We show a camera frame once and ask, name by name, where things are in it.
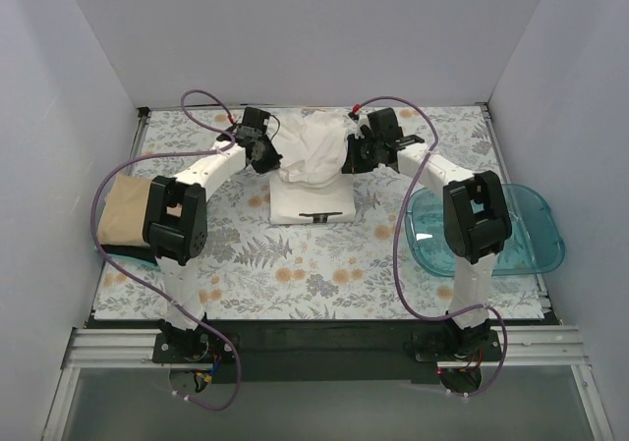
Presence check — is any white t shirt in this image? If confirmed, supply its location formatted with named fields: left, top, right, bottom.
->
left=269, top=109, right=356, bottom=225

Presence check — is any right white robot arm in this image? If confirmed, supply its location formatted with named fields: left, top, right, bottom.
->
left=342, top=106, right=512, bottom=360

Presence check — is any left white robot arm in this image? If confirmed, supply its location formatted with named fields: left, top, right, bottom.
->
left=143, top=107, right=281, bottom=362

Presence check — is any floral patterned table mat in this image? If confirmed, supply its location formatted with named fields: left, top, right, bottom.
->
left=92, top=106, right=550, bottom=321

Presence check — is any folded beige t shirt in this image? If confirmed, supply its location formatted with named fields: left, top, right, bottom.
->
left=97, top=174, right=151, bottom=248

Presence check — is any folded teal black t shirt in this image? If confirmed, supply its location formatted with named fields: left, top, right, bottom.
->
left=94, top=245, right=159, bottom=269

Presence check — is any teal transparent plastic tray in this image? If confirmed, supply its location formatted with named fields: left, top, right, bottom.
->
left=404, top=184, right=565, bottom=277

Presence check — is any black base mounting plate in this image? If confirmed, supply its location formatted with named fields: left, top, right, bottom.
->
left=152, top=319, right=501, bottom=389

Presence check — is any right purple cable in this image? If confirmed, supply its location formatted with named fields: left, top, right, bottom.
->
left=348, top=96, right=507, bottom=401

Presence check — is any aluminium front frame rail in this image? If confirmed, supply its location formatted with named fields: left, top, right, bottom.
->
left=43, top=321, right=613, bottom=440

